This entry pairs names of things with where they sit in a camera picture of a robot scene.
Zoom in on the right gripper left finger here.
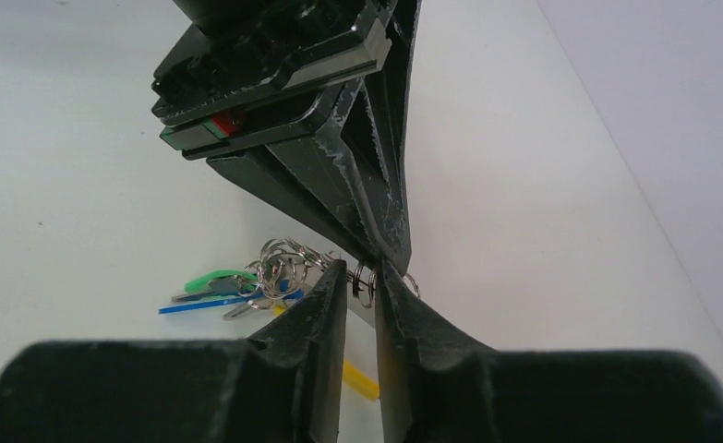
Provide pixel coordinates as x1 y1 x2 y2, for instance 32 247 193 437
0 260 347 442

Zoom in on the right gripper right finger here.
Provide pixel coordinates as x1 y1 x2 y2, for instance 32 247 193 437
374 263 723 442

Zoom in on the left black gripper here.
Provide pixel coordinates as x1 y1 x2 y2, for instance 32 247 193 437
151 1 421 275

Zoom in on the blue key tag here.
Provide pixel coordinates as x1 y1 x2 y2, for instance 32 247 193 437
157 291 276 315

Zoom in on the green key tag on ring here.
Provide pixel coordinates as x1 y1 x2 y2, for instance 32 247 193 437
183 269 258 294

